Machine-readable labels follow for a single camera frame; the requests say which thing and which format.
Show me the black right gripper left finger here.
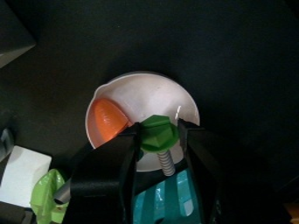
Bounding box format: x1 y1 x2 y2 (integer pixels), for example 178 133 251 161
62 122 143 224

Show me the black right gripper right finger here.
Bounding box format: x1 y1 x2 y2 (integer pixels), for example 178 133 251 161
176 117 227 224

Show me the green toy screw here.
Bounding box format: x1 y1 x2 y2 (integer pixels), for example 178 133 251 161
139 114 182 177

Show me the teal plastic drawer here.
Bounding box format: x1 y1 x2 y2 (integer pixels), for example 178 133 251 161
132 168 206 224

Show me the lime green toy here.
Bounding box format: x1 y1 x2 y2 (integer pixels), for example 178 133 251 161
30 168 71 224

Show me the orange toy piece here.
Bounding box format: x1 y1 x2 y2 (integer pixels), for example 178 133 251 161
92 98 131 142

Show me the white box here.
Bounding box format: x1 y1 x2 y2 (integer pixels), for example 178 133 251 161
0 144 52 208

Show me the white bowl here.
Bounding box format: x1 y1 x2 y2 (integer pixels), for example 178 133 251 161
84 72 202 172

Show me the grey cylinder handle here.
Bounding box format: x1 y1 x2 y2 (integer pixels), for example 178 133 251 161
52 178 74 205

